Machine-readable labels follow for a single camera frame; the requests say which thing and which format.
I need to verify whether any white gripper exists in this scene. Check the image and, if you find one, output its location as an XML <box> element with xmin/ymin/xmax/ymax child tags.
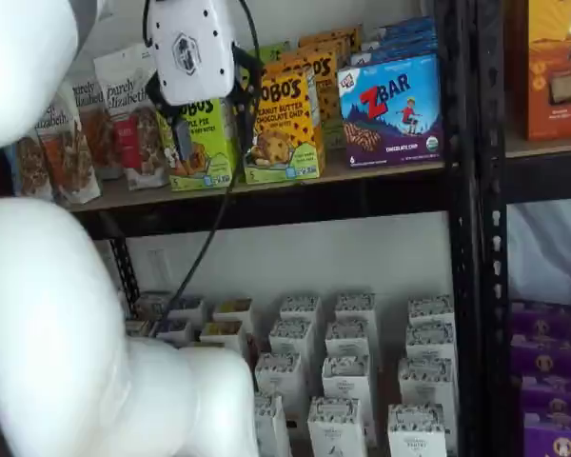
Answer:
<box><xmin>145</xmin><ymin>0</ymin><xmax>265</xmax><ymax>164</ymax></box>

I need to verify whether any orange Bobo's peanut butter box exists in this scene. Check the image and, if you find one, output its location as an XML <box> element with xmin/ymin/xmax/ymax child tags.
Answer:
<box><xmin>278</xmin><ymin>47</ymin><xmax>349</xmax><ymax>151</ymax></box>
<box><xmin>297</xmin><ymin>24</ymin><xmax>364</xmax><ymax>54</ymax></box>
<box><xmin>241</xmin><ymin>66</ymin><xmax>327</xmax><ymax>185</ymax></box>

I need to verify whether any yellow snack box front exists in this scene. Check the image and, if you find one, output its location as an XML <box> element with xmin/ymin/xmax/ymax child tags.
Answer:
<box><xmin>155</xmin><ymin>97</ymin><xmax>243</xmax><ymax>192</ymax></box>

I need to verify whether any green Bobo's apple pie box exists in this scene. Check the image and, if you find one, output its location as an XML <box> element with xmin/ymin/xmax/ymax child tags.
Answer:
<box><xmin>246</xmin><ymin>41</ymin><xmax>292</xmax><ymax>68</ymax></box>

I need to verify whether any blue Zbar chocolate chip box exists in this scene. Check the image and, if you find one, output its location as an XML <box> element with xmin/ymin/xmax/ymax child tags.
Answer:
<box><xmin>349</xmin><ymin>37</ymin><xmax>440</xmax><ymax>68</ymax></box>
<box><xmin>361</xmin><ymin>16</ymin><xmax>437</xmax><ymax>47</ymax></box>
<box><xmin>336</xmin><ymin>51</ymin><xmax>444</xmax><ymax>169</ymax></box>

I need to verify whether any white yellow banana nut box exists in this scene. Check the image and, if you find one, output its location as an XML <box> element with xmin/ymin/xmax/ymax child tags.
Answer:
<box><xmin>212</xmin><ymin>297</ymin><xmax>254</xmax><ymax>330</ymax></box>
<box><xmin>198</xmin><ymin>320</ymin><xmax>246</xmax><ymax>354</ymax></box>

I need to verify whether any white patterned carton box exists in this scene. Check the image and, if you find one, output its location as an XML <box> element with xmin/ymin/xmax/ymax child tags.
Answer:
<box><xmin>253</xmin><ymin>351</ymin><xmax>308</xmax><ymax>407</ymax></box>
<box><xmin>406</xmin><ymin>294</ymin><xmax>456</xmax><ymax>330</ymax></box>
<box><xmin>279</xmin><ymin>293</ymin><xmax>323</xmax><ymax>329</ymax></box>
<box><xmin>325</xmin><ymin>320</ymin><xmax>375</xmax><ymax>364</ymax></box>
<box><xmin>320</xmin><ymin>354</ymin><xmax>378</xmax><ymax>407</ymax></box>
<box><xmin>252</xmin><ymin>393</ymin><xmax>292</xmax><ymax>457</ymax></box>
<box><xmin>398</xmin><ymin>356</ymin><xmax>458</xmax><ymax>411</ymax></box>
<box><xmin>267</xmin><ymin>317</ymin><xmax>316</xmax><ymax>364</ymax></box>
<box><xmin>404</xmin><ymin>323</ymin><xmax>458</xmax><ymax>364</ymax></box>
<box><xmin>306</xmin><ymin>396</ymin><xmax>368</xmax><ymax>457</ymax></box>
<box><xmin>386</xmin><ymin>403</ymin><xmax>449</xmax><ymax>457</ymax></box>
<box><xmin>334</xmin><ymin>291</ymin><xmax>377</xmax><ymax>329</ymax></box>

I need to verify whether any black metal shelf rack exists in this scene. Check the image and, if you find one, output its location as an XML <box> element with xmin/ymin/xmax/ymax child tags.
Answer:
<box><xmin>475</xmin><ymin>0</ymin><xmax>571</xmax><ymax>457</ymax></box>

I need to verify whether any large orange cereal box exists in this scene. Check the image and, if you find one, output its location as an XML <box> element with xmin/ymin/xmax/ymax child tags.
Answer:
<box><xmin>524</xmin><ymin>0</ymin><xmax>571</xmax><ymax>142</ymax></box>

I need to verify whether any purple snack box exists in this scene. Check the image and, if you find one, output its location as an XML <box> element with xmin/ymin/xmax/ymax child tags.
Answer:
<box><xmin>510</xmin><ymin>299</ymin><xmax>571</xmax><ymax>337</ymax></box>
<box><xmin>521</xmin><ymin>373</ymin><xmax>571</xmax><ymax>421</ymax></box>
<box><xmin>510</xmin><ymin>332</ymin><xmax>571</xmax><ymax>378</ymax></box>
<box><xmin>522</xmin><ymin>411</ymin><xmax>571</xmax><ymax>457</ymax></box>

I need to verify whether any Purely Elizabeth granola bag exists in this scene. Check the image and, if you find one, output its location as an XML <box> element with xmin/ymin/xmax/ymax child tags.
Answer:
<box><xmin>10</xmin><ymin>135</ymin><xmax>53</xmax><ymax>200</ymax></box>
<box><xmin>70</xmin><ymin>78</ymin><xmax>121</xmax><ymax>181</ymax></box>
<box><xmin>31</xmin><ymin>89</ymin><xmax>102</xmax><ymax>206</ymax></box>
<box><xmin>93</xmin><ymin>43</ymin><xmax>171</xmax><ymax>191</ymax></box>

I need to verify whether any black cable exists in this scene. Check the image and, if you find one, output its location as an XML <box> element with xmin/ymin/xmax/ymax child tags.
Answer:
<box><xmin>141</xmin><ymin>0</ymin><xmax>264</xmax><ymax>337</ymax></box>

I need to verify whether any black shelf rail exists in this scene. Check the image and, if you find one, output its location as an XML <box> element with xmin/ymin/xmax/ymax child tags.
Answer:
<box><xmin>70</xmin><ymin>0</ymin><xmax>486</xmax><ymax>457</ymax></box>

